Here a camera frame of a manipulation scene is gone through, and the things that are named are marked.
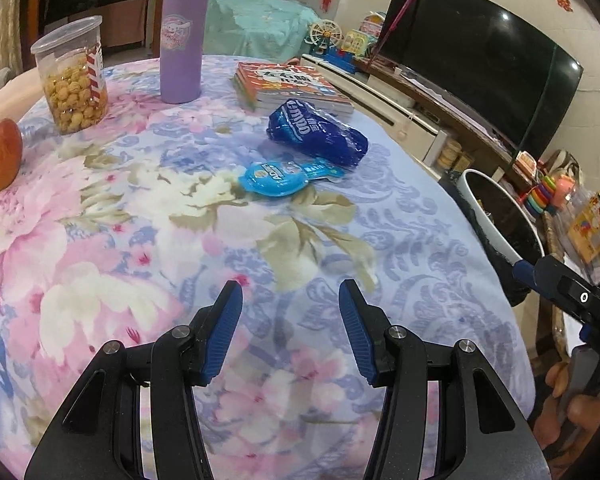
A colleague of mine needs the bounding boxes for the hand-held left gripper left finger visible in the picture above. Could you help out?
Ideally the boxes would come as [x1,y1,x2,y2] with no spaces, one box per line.
[24,280,244,480]

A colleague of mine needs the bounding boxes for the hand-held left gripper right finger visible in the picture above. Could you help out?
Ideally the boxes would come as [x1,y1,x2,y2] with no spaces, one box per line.
[339,279,553,480]

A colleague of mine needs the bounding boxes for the white and black trash bin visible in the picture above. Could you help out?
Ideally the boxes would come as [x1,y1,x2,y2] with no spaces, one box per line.
[440,169,547,307]

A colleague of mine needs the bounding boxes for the small blue snack packet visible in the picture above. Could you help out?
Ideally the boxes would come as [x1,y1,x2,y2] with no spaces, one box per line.
[237,160,345,196]

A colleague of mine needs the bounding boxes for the blue snack bag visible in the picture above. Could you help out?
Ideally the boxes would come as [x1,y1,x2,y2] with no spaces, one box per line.
[266,100,370,172]

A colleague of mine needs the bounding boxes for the person's right hand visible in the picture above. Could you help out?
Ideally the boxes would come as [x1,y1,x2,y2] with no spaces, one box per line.
[545,361,600,454]

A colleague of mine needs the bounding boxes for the colourful toy box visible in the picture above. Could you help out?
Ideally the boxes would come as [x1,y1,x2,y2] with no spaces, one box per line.
[565,192,600,266]

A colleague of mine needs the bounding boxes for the grey and white backpack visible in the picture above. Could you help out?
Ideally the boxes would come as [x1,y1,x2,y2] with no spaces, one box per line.
[545,149,579,181]

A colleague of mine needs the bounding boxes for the floral tablecloth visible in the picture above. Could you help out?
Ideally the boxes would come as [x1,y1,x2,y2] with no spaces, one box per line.
[0,52,539,480]

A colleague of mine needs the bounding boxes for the stacked yellow food containers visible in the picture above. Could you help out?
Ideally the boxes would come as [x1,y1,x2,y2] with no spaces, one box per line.
[437,140,464,170]

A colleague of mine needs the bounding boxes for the black flat television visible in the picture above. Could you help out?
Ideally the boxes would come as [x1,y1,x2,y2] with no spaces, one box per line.
[377,0,584,154]

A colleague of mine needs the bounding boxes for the colourful picture book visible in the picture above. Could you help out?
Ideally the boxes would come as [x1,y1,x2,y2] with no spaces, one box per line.
[235,61,349,107]
[232,77,356,117]

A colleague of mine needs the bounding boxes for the white television cabinet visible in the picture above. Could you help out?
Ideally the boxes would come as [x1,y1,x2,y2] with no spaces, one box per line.
[300,52,531,187]

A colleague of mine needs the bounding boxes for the blue plastic toy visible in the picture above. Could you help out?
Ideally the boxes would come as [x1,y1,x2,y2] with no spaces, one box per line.
[330,47,359,74]

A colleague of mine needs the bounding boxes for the purple thermos bottle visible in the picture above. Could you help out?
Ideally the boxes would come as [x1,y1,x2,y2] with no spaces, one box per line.
[159,0,212,105]

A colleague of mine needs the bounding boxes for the clear plastic snack jar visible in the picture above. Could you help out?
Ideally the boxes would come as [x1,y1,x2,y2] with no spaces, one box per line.
[30,15,110,136]

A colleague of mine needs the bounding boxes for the colourful toy house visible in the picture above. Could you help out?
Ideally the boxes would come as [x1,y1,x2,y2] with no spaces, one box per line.
[342,30,374,56]

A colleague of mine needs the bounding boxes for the ferris wheel toy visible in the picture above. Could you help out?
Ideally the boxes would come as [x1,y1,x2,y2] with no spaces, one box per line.
[305,20,339,56]

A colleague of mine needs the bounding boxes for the pink and white toy box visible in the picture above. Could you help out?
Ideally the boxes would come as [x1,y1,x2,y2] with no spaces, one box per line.
[362,12,389,36]

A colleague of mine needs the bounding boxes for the teal cover cloth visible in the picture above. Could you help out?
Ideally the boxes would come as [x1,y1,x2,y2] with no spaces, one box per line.
[207,0,327,57]

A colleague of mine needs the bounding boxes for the wooden sliding glass door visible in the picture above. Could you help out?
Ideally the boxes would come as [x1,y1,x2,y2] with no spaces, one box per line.
[30,0,197,52]

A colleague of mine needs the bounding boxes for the rainbow stacking ring toy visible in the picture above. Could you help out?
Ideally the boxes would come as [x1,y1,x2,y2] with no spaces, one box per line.
[525,175,561,219]

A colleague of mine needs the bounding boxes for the pink strap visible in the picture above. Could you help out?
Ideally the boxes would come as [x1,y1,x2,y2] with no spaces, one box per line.
[375,0,426,62]

